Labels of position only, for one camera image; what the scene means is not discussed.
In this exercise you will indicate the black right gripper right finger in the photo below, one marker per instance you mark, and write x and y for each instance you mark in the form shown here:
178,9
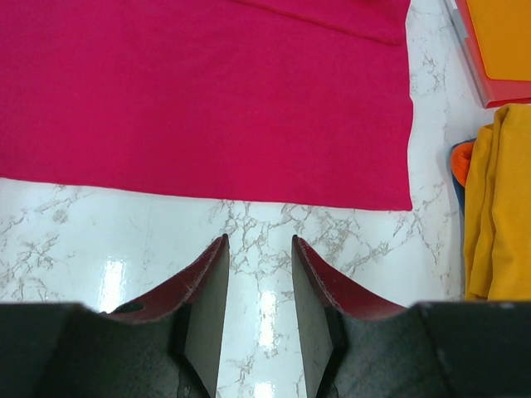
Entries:
355,343

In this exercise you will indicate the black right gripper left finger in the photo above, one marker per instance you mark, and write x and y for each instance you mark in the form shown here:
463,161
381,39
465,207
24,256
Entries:
164,343

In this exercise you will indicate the magenta pink t-shirt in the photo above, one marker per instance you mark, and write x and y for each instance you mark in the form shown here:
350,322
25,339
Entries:
303,102

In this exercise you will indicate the blue folded t-shirt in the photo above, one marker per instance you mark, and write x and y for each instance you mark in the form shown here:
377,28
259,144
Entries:
459,191

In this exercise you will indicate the yellow folded t-shirt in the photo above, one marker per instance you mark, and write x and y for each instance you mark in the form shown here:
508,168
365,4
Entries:
496,247

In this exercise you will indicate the orange folded t-shirt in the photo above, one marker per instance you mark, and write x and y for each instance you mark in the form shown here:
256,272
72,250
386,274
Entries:
461,156

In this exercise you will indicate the red plastic folder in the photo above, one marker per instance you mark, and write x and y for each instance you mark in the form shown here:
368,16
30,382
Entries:
492,93

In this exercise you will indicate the orange plastic folder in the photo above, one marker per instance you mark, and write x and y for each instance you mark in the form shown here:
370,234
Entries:
502,29

